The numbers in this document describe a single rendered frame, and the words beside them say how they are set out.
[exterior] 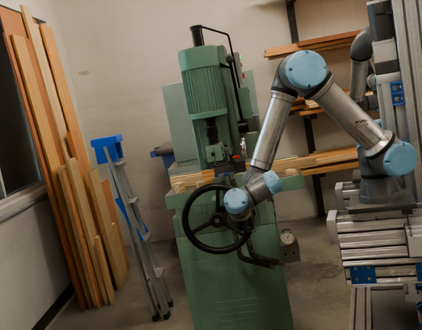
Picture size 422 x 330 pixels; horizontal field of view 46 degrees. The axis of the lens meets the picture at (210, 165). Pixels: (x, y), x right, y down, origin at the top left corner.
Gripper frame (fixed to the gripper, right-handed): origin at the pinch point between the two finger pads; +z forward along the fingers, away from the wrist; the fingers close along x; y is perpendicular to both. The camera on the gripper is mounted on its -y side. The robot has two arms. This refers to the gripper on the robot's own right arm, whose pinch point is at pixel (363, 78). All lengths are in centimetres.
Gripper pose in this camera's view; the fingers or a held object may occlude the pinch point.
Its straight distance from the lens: 290.0
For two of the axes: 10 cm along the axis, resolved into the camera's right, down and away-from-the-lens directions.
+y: 3.1, 9.4, 1.2
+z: 0.5, -1.5, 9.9
